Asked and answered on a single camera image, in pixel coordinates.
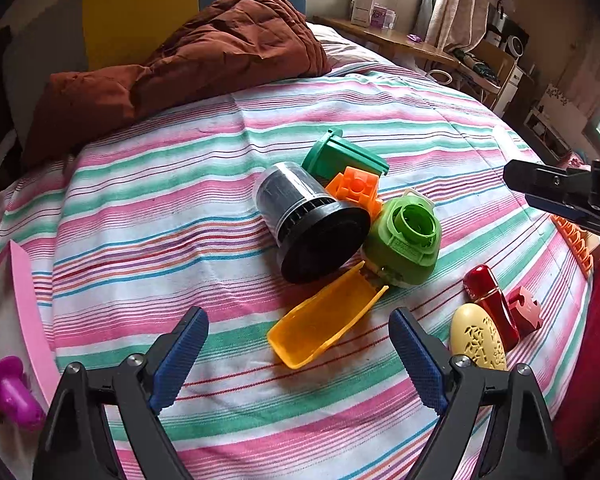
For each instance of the yellow plastic scoop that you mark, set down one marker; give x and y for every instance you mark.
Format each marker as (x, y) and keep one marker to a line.
(320, 320)

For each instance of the yellow headboard panel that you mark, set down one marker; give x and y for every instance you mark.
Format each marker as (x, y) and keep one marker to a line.
(130, 15)

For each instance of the light green plastic lid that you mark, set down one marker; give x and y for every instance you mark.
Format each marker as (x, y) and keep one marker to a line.
(405, 250)

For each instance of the white shelf cabinet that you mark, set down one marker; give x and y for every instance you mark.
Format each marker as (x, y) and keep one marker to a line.
(560, 110)

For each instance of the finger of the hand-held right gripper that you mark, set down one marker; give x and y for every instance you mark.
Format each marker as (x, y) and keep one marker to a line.
(540, 180)
(560, 207)

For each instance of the cream oval case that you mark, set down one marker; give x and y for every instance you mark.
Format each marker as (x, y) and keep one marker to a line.
(475, 340)

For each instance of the white carton box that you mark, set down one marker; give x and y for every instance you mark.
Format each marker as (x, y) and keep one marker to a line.
(362, 7)

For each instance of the red puzzle block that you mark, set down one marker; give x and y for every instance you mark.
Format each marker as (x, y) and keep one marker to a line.
(525, 312)

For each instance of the orange linked cubes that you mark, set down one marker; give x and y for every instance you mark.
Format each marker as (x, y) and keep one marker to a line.
(352, 187)

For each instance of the brown quilt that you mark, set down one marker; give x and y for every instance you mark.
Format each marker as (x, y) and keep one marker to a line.
(220, 55)

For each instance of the black clear filter canister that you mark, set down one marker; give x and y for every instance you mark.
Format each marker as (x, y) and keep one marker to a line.
(320, 240)

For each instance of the beige curtain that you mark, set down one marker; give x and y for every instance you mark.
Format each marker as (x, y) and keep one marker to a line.
(460, 0)

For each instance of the orange plastic rack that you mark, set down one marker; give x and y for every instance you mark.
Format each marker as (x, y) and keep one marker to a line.
(575, 240)

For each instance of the small purple object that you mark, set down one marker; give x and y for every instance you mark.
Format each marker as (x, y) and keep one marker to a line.
(415, 38)

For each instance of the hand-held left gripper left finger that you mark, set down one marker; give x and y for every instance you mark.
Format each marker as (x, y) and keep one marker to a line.
(180, 355)

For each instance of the striped bed sheet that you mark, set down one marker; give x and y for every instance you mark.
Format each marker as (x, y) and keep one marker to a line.
(180, 210)

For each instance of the wooden desk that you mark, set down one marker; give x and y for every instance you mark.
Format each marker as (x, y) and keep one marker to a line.
(395, 40)

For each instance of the magenta plastic toy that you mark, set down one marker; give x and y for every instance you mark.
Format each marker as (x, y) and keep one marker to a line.
(10, 390)

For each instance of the pale pink pillow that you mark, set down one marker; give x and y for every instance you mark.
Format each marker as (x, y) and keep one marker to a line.
(350, 55)

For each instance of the pink foam strip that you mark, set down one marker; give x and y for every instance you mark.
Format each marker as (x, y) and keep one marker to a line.
(30, 310)

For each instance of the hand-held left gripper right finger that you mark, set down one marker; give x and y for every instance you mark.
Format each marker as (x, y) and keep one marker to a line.
(420, 360)

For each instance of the red glossy bottle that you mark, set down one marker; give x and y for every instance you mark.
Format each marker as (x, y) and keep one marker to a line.
(490, 300)

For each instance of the pink red cushion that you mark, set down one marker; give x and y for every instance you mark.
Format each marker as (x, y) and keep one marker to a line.
(595, 385)

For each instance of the green plastic spool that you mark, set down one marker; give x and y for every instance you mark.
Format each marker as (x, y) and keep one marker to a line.
(330, 155)

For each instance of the purple box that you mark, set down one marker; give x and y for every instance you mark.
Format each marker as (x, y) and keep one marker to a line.
(382, 16)

